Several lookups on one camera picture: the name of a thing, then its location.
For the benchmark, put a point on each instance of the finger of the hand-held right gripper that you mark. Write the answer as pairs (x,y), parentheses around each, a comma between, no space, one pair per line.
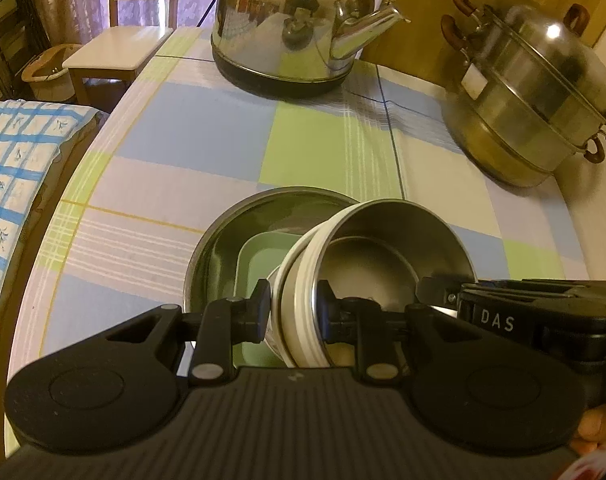
(438,292)
(533,287)

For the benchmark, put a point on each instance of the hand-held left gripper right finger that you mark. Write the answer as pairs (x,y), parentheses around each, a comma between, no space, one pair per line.
(328,310)

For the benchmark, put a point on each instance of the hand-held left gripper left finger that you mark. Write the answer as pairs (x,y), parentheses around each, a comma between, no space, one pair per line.
(258,310)

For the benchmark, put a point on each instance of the small floral dish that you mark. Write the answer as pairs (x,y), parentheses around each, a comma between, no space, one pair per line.
(274,335)

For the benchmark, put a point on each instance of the cream ribbed bowl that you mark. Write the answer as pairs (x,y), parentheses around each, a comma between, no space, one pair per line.
(295,300)

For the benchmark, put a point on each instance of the green square plate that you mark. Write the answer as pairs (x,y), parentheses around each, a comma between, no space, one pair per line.
(255,260)

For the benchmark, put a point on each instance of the stainless steel bowl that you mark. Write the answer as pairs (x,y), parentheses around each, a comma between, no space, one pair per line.
(408,240)

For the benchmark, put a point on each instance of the large stainless steel plate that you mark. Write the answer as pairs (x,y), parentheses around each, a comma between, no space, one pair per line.
(218,245)

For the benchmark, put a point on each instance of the person's right hand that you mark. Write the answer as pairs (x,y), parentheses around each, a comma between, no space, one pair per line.
(600,427)

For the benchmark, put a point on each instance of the stainless steel steamer pot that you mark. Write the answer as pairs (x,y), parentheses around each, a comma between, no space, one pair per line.
(523,110)

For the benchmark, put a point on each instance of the checked pastel tablecloth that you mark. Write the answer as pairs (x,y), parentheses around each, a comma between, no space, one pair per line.
(183,135)

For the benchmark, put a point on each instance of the stainless steel kettle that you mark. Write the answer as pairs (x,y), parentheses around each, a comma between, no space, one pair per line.
(273,25)

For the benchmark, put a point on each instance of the blue checked white blanket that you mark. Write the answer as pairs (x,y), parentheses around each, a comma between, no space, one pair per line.
(13,160)

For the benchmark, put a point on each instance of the cream wooden chair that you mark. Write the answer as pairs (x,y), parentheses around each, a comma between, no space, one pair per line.
(118,45)

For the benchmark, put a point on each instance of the small basket on floor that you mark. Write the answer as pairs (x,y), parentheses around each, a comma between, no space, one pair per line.
(48,85)

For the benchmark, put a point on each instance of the pale patterned curtain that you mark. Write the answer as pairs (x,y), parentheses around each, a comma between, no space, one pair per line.
(73,0)

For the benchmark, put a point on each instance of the dark storage rack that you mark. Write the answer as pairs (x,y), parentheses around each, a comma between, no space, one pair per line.
(3,20)

